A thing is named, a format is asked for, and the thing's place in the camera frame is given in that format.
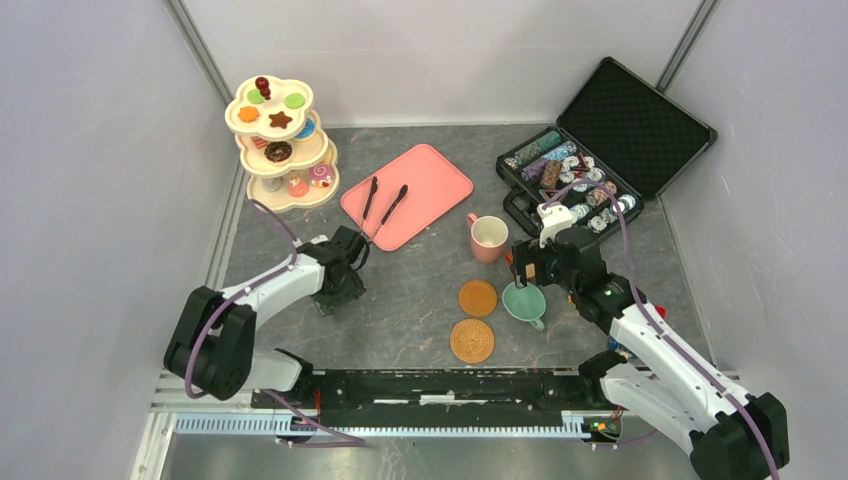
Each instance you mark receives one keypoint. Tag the orange round coaster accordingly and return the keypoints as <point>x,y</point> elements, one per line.
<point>477,298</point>

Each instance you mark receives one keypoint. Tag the pink swirl cake toy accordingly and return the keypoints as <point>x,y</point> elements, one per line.
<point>322,175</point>

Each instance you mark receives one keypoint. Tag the cream three-tier dessert stand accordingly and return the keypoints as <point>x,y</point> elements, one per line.
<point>290,160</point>

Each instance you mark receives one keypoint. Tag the white cupcake toy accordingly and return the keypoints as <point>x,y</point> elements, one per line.
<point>272,184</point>

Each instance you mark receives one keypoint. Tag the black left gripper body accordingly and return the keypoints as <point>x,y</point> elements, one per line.
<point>350,285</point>

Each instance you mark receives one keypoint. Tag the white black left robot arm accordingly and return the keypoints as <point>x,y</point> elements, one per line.
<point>213,345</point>

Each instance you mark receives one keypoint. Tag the teal green cup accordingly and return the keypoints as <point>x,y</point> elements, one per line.
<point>526,304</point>

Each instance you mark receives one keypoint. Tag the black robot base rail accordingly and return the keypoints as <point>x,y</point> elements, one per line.
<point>510,400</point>

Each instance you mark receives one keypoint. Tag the orange flower cookie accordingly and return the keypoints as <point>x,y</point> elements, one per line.
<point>248,114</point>

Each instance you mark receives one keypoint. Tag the pink slice cake toy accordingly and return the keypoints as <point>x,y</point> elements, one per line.
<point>260,143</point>

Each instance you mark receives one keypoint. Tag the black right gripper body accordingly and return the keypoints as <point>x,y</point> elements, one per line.
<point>546,265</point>

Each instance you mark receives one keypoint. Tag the black poker chip case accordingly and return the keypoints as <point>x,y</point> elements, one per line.
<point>618,129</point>

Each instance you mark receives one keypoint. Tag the dark brown round coaster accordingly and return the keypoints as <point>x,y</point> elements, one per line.
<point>327,305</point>

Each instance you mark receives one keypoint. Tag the pink mug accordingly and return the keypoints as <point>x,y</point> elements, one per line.
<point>488,237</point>

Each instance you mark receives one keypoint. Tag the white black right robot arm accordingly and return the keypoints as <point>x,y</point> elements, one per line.
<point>726,432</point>

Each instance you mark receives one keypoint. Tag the chocolate donut toy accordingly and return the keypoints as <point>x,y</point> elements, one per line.
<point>277,152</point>

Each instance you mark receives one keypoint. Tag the brown star cookie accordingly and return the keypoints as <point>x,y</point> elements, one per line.
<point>280,120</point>

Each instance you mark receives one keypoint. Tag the blue donut toy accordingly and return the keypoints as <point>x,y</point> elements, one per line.
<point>307,131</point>

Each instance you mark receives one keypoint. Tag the woven tan round coaster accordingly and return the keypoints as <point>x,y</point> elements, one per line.
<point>472,341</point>

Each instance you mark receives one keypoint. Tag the small pink cupcake toy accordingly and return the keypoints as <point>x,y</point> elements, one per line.
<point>297,187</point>

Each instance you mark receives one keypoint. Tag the pink serving tray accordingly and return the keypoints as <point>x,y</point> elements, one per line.
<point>404,197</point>

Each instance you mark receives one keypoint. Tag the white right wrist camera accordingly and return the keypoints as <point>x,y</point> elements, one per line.
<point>555,218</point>

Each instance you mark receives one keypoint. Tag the green round cookie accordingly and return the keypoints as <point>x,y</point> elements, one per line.
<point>295,101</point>
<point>255,97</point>

